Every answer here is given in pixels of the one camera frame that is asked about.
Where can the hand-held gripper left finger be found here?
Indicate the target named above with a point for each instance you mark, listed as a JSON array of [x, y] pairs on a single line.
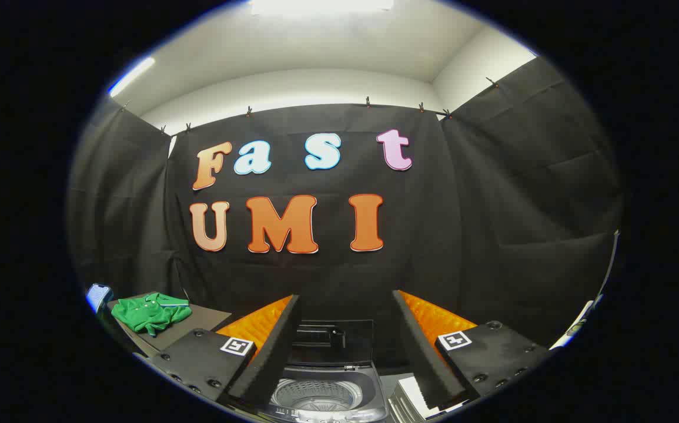
[[280, 346]]

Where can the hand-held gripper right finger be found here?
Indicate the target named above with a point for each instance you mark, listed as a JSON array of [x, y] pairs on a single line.
[[414, 346]]

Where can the grey washing machine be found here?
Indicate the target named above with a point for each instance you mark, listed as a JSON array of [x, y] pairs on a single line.
[[368, 382]]

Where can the green polo shirt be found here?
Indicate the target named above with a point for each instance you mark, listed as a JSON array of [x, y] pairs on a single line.
[[151, 314]]

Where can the white box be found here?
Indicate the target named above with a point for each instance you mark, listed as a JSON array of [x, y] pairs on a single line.
[[411, 395]]

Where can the black backdrop cloth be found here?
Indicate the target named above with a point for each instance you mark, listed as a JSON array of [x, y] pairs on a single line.
[[339, 276]]

